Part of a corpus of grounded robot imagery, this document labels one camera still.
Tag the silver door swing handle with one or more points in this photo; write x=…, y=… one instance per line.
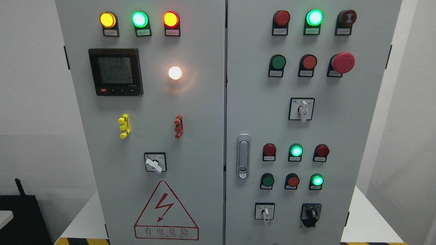
x=243, y=155

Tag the grey left cabinet door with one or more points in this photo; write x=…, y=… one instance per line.
x=195, y=161

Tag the grey cabinet door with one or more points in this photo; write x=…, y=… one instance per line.
x=258, y=105
x=195, y=161

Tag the grey right cabinet door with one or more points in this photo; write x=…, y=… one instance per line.
x=258, y=105

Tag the red terminal clip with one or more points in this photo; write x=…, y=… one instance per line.
x=179, y=128

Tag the dark red indicator light middle-left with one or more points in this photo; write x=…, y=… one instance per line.
x=269, y=152

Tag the white glowing indicator light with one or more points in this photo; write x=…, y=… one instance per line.
x=175, y=72

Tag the green push button lower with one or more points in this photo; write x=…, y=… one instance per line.
x=267, y=181

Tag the green push button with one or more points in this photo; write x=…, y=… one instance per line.
x=276, y=66
x=267, y=181

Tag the green indicator light middle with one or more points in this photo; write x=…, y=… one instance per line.
x=295, y=153

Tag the green indicator light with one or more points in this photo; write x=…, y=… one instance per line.
x=141, y=24
x=295, y=153
x=313, y=21

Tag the green push button upper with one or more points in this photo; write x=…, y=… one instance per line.
x=276, y=66

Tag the yellow terminal clip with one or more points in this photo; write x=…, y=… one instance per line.
x=124, y=127

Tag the red push button lower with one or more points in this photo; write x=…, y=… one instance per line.
x=291, y=181

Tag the red push button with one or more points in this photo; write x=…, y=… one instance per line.
x=291, y=181
x=307, y=64

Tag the dark red indicator light middle-right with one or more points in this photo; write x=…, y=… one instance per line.
x=321, y=153

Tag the red push button upper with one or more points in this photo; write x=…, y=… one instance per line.
x=307, y=64

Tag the red electric hazard warning sticker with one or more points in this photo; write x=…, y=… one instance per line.
x=165, y=217

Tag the red indicator light top left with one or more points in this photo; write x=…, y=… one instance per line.
x=171, y=21

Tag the black digital power meter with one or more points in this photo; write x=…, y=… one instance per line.
x=116, y=71

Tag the green lit button lower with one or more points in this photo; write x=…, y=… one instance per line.
x=316, y=182

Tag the red indicator light top right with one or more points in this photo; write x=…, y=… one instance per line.
x=280, y=23

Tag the green indicator light top left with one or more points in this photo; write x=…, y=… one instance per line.
x=141, y=24

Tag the red emergency stop mushroom button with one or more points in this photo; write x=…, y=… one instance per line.
x=340, y=63

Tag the green indicator light top right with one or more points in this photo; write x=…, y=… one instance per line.
x=313, y=21

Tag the yellow indicator light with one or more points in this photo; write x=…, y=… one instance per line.
x=109, y=24

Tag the dark red buzzer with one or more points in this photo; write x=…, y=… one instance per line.
x=345, y=21

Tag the white platform with hazard stripes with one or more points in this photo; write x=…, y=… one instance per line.
x=364, y=226

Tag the black box with antenna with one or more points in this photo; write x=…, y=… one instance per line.
x=27, y=226

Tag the white selector switch left door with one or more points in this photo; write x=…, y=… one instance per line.
x=155, y=162

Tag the white selector switch upper right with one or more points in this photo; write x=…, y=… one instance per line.
x=301, y=109

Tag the small white selector switch bottom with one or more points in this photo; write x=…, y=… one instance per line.
x=264, y=211

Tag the black rotary knob switch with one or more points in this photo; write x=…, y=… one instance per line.
x=310, y=214

